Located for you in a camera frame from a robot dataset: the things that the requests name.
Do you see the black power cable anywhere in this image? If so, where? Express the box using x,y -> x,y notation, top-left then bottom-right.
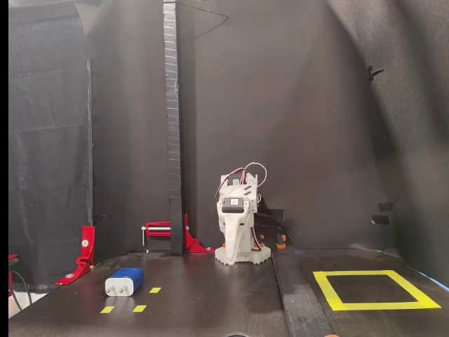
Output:
254,210 -> 383,252

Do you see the red screw clamp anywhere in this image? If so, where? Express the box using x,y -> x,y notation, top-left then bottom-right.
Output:
141,220 -> 173,246

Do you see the blue and white charger block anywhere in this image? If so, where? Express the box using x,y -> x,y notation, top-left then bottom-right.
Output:
104,267 -> 145,298

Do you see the black backdrop sheet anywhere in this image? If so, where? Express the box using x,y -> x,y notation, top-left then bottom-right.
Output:
8,5 -> 94,292

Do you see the red corner bracket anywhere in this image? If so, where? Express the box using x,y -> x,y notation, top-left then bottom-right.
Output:
55,225 -> 96,286
184,213 -> 217,254

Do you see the yellow tape square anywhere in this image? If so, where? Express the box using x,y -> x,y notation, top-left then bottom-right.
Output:
312,269 -> 442,312

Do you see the black wall clip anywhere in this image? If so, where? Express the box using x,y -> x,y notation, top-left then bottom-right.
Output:
367,65 -> 385,82

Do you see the thin black wire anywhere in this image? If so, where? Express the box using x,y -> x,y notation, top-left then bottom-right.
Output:
177,2 -> 231,38

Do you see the red clamp piece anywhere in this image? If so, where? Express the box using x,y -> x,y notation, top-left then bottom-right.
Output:
8,253 -> 19,299

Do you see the black foam post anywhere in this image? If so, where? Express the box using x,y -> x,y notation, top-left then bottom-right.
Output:
162,0 -> 185,256

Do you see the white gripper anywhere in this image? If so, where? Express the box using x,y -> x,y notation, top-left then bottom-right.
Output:
216,194 -> 254,266

